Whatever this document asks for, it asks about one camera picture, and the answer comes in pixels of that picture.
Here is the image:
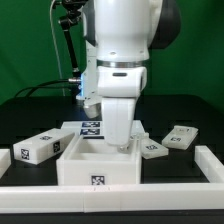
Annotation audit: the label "white cabinet body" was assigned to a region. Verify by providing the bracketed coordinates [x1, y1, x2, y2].
[56, 136, 141, 186]

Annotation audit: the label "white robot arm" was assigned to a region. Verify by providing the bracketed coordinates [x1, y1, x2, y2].
[81, 0, 181, 147]

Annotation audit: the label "white cabinet top block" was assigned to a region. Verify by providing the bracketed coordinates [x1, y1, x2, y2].
[13, 128, 74, 165]

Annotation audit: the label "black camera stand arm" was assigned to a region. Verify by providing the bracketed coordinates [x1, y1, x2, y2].
[53, 0, 88, 78]

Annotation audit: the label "white base marker plate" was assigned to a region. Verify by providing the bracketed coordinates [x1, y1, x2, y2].
[61, 120, 144, 137]

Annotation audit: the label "white workspace border frame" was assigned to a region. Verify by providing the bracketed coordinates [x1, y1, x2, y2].
[0, 146, 224, 213]

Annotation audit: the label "white cabinet door panel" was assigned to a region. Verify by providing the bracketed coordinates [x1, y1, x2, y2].
[162, 125, 198, 150]
[131, 133, 169, 159]

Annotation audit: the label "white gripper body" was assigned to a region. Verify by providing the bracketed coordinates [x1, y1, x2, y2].
[101, 97, 136, 147]

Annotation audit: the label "black and grey cables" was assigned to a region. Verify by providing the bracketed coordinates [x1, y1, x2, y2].
[13, 0, 83, 98]

